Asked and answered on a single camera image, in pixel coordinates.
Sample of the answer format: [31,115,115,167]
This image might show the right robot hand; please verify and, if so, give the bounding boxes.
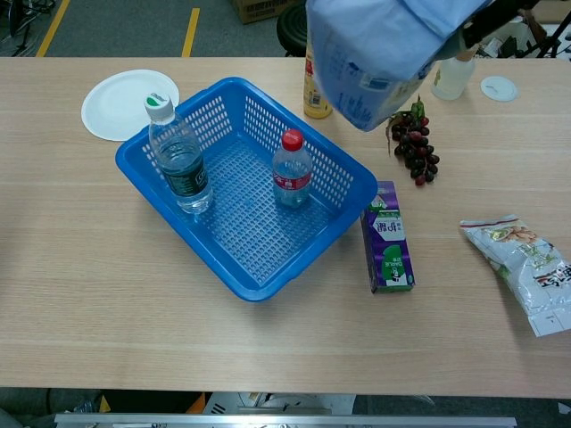
[461,0,541,48]

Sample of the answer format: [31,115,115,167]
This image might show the pale purple tissue pack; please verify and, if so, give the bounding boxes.
[307,0,492,133]

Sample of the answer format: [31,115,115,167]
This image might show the red-capped water bottle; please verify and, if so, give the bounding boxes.
[272,128,312,210]

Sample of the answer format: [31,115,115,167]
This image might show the green-capped water bottle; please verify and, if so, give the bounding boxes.
[143,92,214,215]

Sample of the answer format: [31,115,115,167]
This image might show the clear bottle with cork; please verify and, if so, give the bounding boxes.
[431,46,476,102]

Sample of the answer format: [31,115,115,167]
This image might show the yellow juice bottle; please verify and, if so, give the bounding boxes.
[303,46,334,119]

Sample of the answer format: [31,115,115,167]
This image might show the white storage bin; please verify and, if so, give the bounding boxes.
[476,24,536,59]

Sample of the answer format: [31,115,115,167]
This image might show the black tripod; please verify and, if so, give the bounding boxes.
[533,20,571,59]

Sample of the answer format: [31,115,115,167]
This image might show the white round table grommet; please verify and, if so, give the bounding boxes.
[480,75,519,103]

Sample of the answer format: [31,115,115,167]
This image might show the dark red grape bunch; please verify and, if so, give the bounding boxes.
[385,95,441,187]

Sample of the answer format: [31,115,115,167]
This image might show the black round stool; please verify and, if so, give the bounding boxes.
[276,4,310,58]

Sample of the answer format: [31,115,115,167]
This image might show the cardboard box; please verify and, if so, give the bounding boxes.
[229,0,310,25]

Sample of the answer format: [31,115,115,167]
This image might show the purple milk carton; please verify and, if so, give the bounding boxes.
[360,180,417,294]

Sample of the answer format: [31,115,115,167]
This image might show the silver nut snack bag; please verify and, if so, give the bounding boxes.
[459,214,571,338]

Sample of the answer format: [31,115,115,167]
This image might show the blue perforated plastic basket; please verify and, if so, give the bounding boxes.
[114,77,379,303]

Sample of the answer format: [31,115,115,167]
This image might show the white paper plate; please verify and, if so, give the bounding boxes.
[80,69,181,143]

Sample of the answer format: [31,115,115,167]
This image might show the aluminium rail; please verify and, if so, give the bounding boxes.
[53,413,518,428]

